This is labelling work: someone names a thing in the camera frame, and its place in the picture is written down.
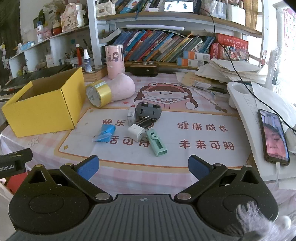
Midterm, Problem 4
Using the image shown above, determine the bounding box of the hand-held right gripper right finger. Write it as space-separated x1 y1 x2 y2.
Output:
173 155 267 202

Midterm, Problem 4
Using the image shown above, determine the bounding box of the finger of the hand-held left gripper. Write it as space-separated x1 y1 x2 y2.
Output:
0 148 33 164

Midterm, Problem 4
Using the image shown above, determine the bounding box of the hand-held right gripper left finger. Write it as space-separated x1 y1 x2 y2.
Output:
23 155 114 204

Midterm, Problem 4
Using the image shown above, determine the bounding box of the blue wrapper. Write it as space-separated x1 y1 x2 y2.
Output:
92 124 116 142

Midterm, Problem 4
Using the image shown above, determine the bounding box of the green correction tape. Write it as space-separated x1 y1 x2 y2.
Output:
146 129 167 157

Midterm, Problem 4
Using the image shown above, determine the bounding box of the yellow cardboard box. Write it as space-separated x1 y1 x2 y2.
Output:
1 67 86 138

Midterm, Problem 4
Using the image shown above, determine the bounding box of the white charger plug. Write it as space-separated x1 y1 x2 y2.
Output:
128 124 147 142

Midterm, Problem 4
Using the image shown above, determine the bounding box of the small white carton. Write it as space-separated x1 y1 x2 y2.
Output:
127 105 137 127

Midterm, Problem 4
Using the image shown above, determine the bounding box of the black metal clip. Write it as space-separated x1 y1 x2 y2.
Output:
136 116 154 129

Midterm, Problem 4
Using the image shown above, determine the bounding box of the grey toy car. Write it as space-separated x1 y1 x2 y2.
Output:
135 101 162 122

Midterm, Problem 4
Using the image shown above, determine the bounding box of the pink cylindrical container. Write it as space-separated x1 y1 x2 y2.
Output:
105 45 125 80

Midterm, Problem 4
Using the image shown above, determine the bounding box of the red object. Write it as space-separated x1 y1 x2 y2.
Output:
6 173 28 194

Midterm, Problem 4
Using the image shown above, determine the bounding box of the pink printed table mat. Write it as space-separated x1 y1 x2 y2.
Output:
0 72 266 202

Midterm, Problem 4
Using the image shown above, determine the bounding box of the white pen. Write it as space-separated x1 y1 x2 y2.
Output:
193 89 218 106

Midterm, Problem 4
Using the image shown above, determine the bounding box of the yellow tape roll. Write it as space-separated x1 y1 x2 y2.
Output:
85 81 113 108

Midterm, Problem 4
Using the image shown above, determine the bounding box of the small clear packet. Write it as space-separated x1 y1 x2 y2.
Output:
193 81 212 91

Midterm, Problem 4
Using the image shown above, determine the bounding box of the black smartphone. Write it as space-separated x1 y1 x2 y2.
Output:
258 109 290 166

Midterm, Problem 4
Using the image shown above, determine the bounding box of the black flat case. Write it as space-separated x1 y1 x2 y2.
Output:
0 64 78 93

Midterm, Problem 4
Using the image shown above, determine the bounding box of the purple fluffy sleeve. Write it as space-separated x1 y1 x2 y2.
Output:
236 202 296 241

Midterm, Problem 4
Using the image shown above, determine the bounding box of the pink plush cushion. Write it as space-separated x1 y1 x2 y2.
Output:
107 72 136 101

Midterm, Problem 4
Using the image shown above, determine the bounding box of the wooden chessboard box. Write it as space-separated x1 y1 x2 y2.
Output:
83 65 109 81

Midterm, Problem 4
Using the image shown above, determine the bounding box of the stack of loose papers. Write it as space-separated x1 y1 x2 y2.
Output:
176 59 269 93

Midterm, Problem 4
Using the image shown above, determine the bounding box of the clear spray bottle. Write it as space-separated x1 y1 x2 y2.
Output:
83 49 92 72

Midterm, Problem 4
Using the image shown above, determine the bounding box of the orange and white box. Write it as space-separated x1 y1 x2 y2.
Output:
183 50 211 61

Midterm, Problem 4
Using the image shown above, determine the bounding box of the dark desk gadget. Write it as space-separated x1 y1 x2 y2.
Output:
125 61 159 77

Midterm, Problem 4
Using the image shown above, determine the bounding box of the red bottle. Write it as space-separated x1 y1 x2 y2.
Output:
76 44 83 66

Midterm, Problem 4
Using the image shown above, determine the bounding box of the white curved shelf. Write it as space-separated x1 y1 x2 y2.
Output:
8 24 90 78

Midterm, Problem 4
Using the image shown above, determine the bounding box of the small white bottle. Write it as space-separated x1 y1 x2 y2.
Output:
36 21 44 42

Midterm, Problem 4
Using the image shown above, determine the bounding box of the red box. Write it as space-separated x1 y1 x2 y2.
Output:
215 34 249 48

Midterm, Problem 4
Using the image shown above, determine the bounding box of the red jar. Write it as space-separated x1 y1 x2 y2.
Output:
52 21 62 36

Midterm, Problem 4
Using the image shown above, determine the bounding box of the decorated house ornament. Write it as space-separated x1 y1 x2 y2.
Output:
60 3 85 33

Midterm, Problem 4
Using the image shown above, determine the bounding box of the white bag ornament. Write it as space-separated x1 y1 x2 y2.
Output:
96 2 116 18

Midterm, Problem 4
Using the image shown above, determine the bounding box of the white storage box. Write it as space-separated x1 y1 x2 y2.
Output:
225 2 246 22

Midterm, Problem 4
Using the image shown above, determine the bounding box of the shelf row of books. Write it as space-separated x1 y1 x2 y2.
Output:
114 0 164 14

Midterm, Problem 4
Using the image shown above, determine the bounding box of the white charging cable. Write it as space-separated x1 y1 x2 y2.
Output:
275 162 282 193

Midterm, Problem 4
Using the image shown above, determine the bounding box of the black cable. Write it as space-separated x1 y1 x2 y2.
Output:
200 5 296 132

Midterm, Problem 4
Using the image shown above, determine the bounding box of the white bookshelf frame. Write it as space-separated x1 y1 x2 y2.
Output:
87 0 264 67

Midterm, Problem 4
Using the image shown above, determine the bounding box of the wall poster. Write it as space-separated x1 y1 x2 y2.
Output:
282 7 296 77

